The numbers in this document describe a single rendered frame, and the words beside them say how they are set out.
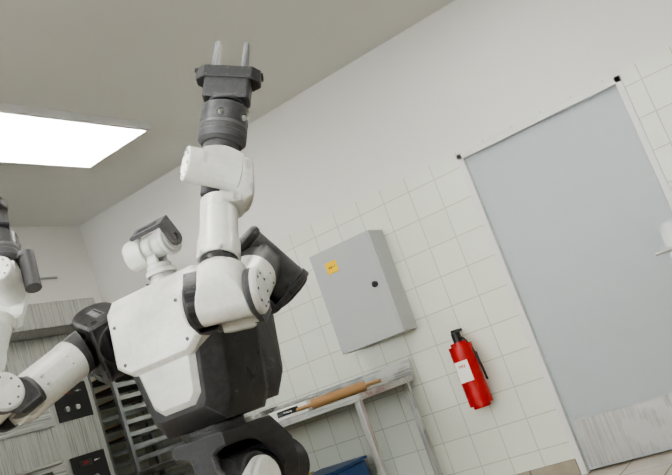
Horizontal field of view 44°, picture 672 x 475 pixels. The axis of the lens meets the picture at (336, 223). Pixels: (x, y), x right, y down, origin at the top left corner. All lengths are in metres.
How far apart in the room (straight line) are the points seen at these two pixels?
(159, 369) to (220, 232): 0.40
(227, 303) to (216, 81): 0.44
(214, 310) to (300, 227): 4.62
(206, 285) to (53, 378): 0.53
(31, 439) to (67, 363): 3.48
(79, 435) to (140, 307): 3.82
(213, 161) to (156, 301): 0.33
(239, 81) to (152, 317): 0.48
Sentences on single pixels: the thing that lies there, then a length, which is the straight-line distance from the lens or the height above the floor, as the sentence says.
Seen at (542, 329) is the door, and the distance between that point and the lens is 5.23.
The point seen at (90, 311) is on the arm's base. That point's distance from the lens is 1.87.
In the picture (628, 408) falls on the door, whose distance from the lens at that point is 5.18.
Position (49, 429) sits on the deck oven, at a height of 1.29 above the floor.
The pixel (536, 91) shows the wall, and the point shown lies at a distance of 5.22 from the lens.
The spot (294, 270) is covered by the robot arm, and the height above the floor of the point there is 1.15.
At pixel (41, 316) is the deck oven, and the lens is 5.23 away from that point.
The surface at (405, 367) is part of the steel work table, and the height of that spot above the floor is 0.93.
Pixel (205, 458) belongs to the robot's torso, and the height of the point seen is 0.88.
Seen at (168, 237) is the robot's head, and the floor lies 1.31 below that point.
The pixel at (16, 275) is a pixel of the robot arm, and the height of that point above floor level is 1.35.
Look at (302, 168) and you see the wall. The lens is 5.93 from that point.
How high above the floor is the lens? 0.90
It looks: 11 degrees up
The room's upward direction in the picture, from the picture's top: 20 degrees counter-clockwise
